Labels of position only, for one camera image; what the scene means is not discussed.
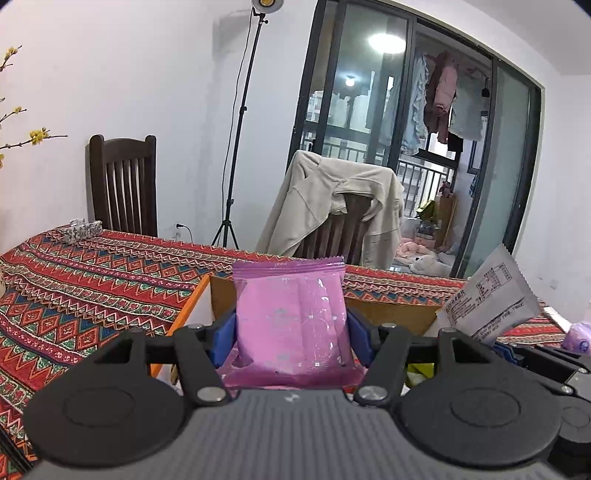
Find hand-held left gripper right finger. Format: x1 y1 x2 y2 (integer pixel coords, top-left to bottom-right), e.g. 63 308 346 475
346 308 497 407

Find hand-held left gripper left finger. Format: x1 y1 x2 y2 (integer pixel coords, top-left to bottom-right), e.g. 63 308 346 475
95 310 238 407

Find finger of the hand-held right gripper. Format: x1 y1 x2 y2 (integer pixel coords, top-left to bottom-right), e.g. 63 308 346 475
492 344 591 398

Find orange cardboard box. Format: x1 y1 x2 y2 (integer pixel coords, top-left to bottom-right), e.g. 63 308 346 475
150 274 446 384

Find white printed snack packet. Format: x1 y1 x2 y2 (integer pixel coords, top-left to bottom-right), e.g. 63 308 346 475
436 244 541 344

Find pink snack packet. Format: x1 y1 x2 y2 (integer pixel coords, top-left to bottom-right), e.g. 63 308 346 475
221 256 365 389

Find green white snack packet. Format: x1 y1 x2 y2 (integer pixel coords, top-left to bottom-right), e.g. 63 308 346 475
405 362 435 387

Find purple tissue pack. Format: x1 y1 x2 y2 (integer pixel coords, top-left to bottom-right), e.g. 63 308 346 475
561 320 591 356

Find white plush toy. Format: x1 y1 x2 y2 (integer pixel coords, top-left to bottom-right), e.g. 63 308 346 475
409 255 451 277

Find pink plush pile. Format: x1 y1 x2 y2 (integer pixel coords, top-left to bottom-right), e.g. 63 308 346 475
397 237 432 257

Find red patterned tablecloth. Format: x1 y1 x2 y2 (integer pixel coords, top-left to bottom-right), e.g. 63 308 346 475
0 227 591 476

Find tall brown cardboard box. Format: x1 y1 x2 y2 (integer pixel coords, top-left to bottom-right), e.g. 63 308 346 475
434 194 459 252

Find beige jacket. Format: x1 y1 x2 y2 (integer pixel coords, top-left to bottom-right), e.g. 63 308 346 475
255 150 404 269

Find balcony railing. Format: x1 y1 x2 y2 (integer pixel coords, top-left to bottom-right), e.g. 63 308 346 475
302 131 458 217

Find small silver patterned box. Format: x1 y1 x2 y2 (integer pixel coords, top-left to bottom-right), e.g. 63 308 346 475
62 220 103 243

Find dark wooden slatted chair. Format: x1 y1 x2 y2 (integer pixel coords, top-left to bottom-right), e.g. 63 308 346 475
89 134 158 237

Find hanging blue garment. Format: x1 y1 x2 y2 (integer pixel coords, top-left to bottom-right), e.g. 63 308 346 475
401 51 430 155

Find hanging white garment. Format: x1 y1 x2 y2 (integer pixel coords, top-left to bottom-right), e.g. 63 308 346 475
450 69 490 141

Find hanging pink garment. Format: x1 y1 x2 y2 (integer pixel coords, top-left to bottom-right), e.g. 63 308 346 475
425 51 462 144

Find black framed sliding glass door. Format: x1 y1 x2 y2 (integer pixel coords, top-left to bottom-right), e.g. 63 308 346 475
291 0 543 280

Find yellow flower branches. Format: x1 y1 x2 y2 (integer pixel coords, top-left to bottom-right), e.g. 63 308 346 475
0 45 69 169

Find round studio lamp on stand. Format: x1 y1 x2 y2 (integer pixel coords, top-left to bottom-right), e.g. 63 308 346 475
210 0 283 247

